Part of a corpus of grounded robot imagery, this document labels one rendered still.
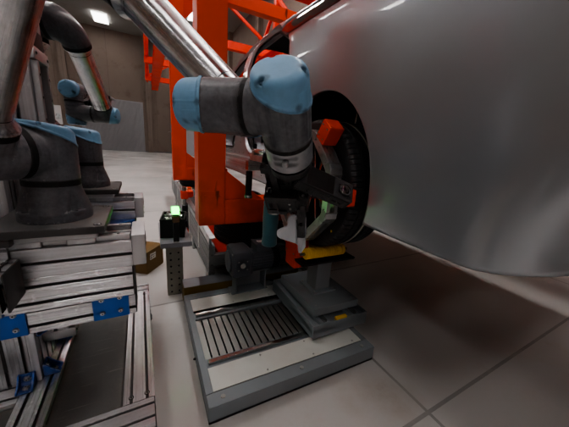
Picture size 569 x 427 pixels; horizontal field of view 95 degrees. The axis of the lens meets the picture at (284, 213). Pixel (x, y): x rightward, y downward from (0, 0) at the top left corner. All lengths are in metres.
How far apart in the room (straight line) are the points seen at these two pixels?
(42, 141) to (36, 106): 0.28
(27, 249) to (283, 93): 0.72
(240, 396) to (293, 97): 1.12
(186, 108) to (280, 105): 0.13
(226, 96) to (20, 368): 1.11
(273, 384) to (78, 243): 0.90
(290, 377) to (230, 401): 0.26
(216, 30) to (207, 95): 1.35
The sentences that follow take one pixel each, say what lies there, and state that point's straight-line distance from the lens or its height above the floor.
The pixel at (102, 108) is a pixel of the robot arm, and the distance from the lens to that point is 1.54.
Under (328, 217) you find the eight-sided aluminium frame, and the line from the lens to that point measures 1.16.
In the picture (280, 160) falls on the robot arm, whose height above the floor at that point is 1.02.
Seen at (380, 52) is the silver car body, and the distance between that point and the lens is 1.17.
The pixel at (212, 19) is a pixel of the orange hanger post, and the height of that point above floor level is 1.65.
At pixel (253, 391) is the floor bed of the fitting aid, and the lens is 1.27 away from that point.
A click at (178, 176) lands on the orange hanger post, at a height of 0.57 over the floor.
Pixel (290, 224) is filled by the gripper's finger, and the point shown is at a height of 0.89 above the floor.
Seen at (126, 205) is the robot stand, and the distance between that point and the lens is 1.31.
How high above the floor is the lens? 1.04
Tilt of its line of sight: 15 degrees down
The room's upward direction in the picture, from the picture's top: 4 degrees clockwise
